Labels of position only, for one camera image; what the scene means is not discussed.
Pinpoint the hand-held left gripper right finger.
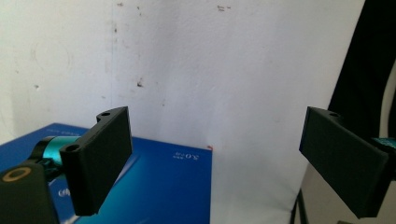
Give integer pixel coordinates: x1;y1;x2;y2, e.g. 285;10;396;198
298;105;390;219

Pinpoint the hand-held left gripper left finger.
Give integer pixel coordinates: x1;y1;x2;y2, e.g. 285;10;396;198
59;105;134;217

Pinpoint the blue cardboard box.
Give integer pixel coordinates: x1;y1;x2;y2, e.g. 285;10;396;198
0;122;214;224

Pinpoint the right hand-held gripper cable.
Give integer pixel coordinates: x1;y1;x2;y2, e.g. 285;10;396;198
289;189;310;224

